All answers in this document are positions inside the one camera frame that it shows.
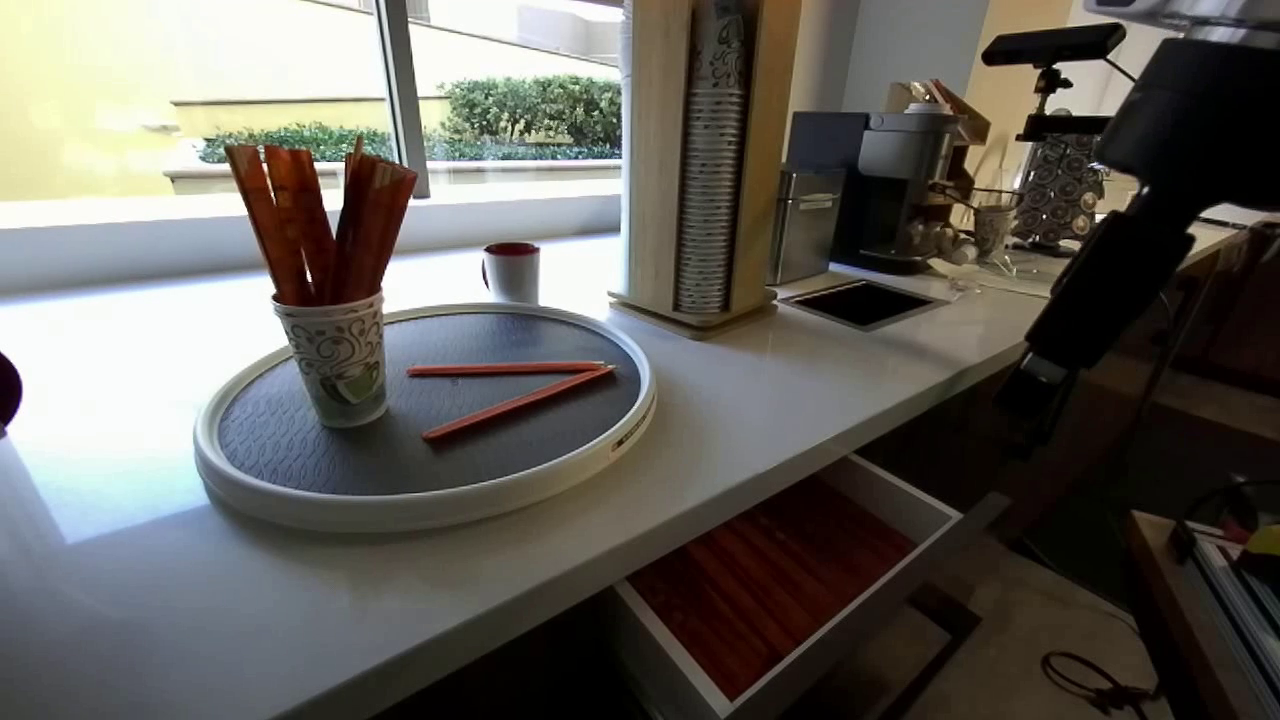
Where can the silver metal box appliance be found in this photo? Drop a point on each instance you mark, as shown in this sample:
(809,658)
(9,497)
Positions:
(806,220)

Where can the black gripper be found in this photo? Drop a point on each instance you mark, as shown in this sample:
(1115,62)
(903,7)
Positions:
(1030,396)

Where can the black Franka robot arm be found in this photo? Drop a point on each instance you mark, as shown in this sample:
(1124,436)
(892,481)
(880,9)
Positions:
(1115,274)

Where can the grey window frame post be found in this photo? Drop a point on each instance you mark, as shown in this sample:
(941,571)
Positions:
(402,93)

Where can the tall white cup dispenser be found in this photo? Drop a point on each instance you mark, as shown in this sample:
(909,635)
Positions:
(652,160)

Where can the dark round object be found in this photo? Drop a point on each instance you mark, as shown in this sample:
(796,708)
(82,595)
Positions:
(9,394)

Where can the clear glass jar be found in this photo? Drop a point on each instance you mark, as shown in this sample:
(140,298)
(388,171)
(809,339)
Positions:
(999,227)

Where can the orange stick packet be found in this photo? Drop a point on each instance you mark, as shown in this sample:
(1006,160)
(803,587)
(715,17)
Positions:
(307,212)
(386,212)
(507,370)
(354,220)
(521,406)

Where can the white drawer dark wood front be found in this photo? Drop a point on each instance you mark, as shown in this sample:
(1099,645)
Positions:
(874,502)

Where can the wooden side table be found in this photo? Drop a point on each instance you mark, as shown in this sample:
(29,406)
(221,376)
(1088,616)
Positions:
(1172,624)

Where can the patterned paper cup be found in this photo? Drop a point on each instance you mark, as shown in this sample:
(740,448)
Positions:
(340,365)

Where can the white mug red inside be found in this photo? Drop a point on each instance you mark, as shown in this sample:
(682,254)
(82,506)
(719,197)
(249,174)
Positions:
(513,282)

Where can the black square inset tray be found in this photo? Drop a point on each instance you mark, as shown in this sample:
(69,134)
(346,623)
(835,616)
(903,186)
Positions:
(866,304)

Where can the red sticks in cup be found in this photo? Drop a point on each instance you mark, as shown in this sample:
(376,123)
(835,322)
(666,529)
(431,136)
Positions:
(257,212)

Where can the round white tray grey mat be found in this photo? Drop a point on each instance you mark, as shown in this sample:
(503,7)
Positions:
(307,461)

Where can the black coffee machine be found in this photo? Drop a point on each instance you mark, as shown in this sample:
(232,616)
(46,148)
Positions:
(898,186)

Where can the green hedge outside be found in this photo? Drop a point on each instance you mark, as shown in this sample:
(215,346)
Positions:
(533,115)

